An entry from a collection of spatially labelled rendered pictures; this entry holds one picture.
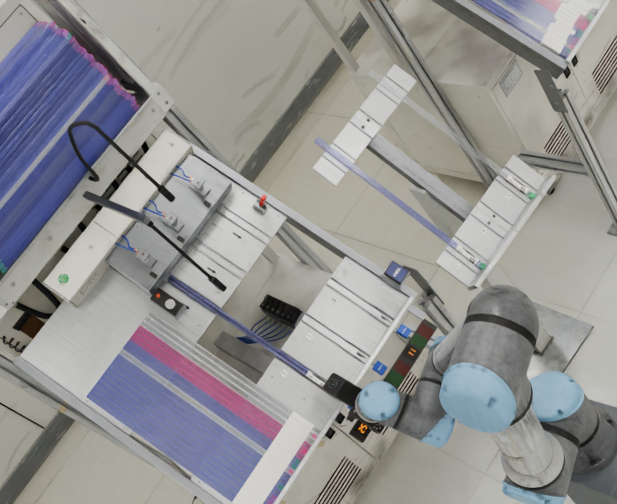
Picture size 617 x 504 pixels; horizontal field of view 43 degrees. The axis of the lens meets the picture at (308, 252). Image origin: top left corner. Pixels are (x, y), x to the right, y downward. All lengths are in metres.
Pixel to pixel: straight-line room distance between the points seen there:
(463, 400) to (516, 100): 1.60
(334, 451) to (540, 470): 1.03
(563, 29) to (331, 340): 1.07
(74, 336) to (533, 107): 1.64
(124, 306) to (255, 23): 2.23
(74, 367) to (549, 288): 1.56
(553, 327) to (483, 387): 1.47
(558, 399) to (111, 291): 1.08
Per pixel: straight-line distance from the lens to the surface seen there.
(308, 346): 1.95
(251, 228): 2.02
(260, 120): 4.01
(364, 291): 1.99
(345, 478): 2.55
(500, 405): 1.22
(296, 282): 2.41
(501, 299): 1.27
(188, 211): 1.98
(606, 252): 2.78
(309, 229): 2.00
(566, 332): 2.64
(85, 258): 1.97
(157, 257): 1.96
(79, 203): 1.95
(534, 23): 2.35
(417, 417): 1.61
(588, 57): 3.00
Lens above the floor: 2.16
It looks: 39 degrees down
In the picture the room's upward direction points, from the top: 44 degrees counter-clockwise
